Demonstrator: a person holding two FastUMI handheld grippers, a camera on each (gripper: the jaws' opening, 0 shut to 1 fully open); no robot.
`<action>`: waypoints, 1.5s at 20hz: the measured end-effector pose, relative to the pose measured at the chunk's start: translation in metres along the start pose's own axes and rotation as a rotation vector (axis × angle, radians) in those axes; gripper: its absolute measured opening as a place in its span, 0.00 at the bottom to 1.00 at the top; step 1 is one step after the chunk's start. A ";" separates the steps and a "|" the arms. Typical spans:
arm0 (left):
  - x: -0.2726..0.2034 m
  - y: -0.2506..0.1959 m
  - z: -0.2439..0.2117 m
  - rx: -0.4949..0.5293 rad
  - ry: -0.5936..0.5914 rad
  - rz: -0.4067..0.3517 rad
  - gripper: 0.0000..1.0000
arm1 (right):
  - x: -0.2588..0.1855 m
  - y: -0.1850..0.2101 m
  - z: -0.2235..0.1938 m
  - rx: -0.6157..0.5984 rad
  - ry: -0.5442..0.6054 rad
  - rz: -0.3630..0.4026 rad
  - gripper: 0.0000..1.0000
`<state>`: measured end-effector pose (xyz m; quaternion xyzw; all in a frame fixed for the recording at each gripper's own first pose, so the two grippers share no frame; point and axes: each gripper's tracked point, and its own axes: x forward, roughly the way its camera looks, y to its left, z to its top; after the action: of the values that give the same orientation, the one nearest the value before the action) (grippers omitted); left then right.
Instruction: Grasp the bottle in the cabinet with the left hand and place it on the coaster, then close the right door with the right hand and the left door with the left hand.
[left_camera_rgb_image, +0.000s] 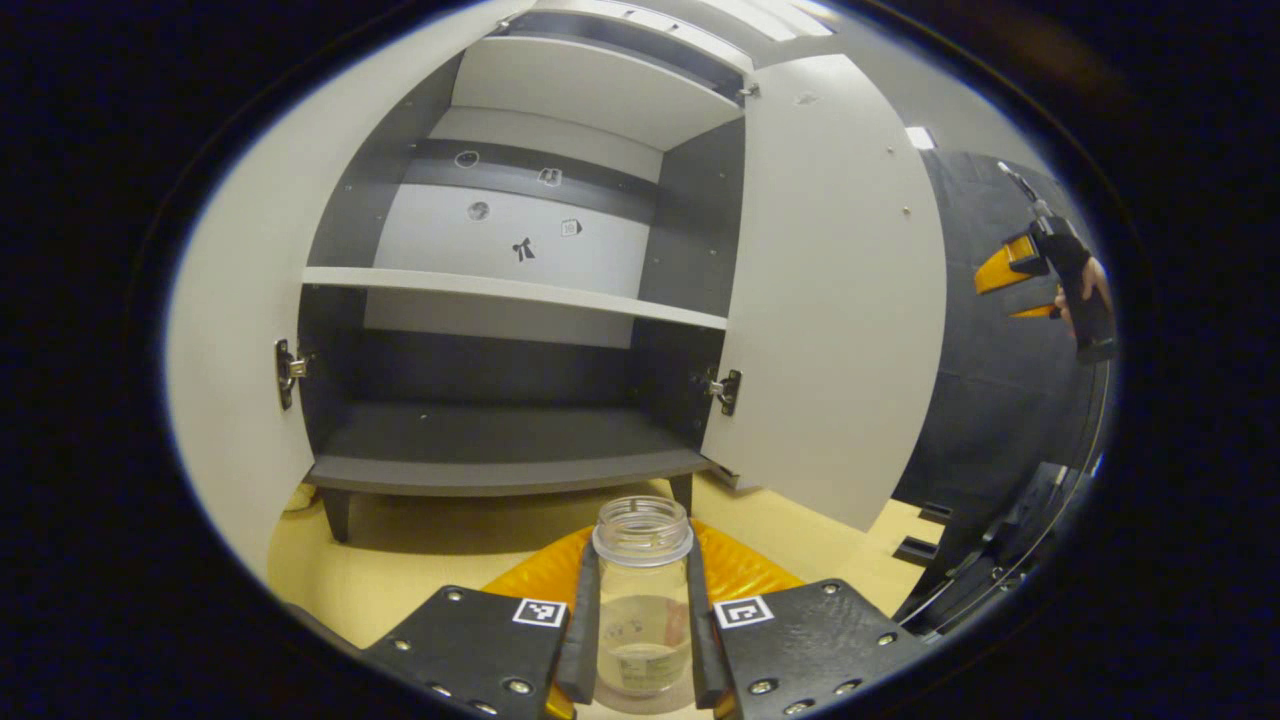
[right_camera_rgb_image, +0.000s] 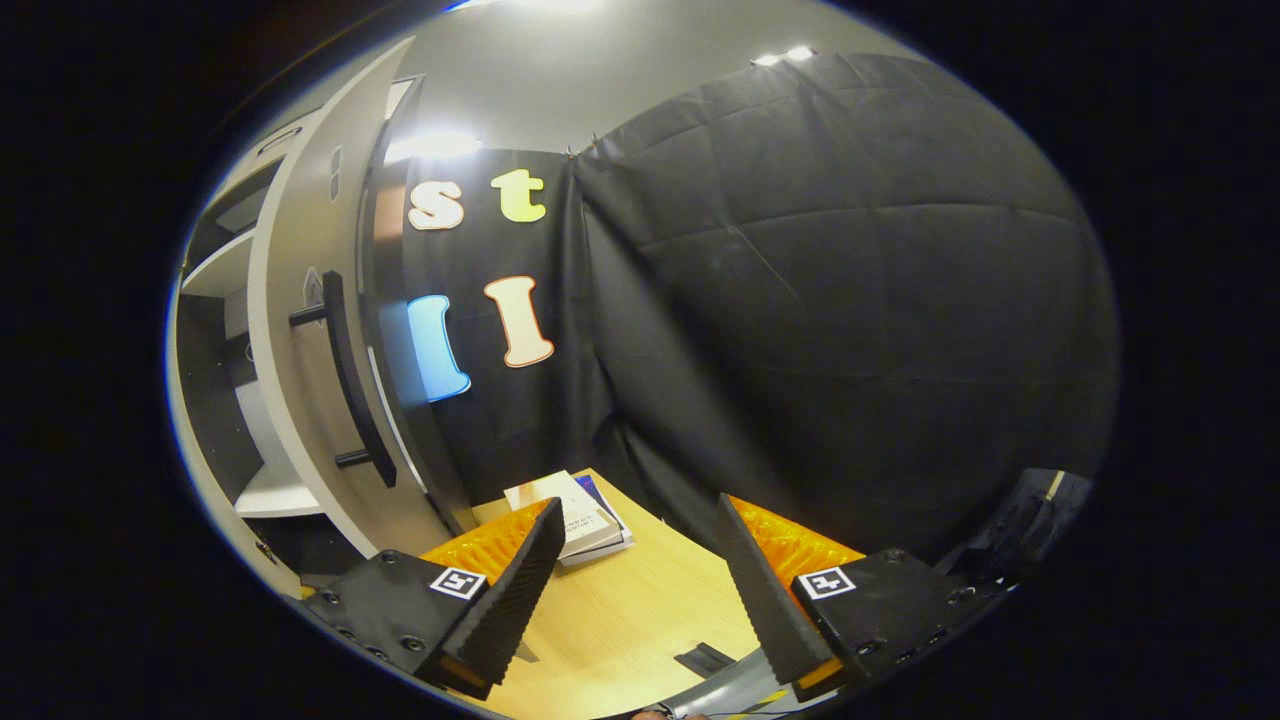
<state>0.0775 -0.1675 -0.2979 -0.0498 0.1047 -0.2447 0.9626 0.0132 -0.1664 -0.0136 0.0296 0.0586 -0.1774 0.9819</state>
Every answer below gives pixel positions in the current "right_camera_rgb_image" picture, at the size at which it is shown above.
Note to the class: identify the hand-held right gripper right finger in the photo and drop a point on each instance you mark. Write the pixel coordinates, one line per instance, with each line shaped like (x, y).
(765, 590)

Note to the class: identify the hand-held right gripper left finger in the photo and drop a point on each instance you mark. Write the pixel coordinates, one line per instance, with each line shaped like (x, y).
(520, 590)

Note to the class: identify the white cabinet door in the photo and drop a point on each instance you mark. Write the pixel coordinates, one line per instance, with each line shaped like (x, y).
(300, 400)

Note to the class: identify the white and grey cabinet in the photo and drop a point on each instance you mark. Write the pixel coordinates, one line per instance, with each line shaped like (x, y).
(205, 400)

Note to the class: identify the small black flat plate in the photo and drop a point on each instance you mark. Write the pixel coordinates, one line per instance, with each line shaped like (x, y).
(705, 658)

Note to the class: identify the white paperback book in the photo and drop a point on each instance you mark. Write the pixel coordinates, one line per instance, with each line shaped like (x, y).
(575, 510)

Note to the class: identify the grey yellow striped band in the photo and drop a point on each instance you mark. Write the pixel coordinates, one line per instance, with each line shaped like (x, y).
(725, 690)

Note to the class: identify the blue book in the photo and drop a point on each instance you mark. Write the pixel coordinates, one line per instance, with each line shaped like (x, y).
(612, 520)

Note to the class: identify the dark fabric object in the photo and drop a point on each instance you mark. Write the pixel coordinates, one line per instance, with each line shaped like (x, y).
(1020, 530)

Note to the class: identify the black backdrop cloth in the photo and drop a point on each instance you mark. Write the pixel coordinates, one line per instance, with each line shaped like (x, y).
(800, 300)

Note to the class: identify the small ceiling light panel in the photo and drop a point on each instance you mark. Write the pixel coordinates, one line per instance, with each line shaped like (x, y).
(785, 55)

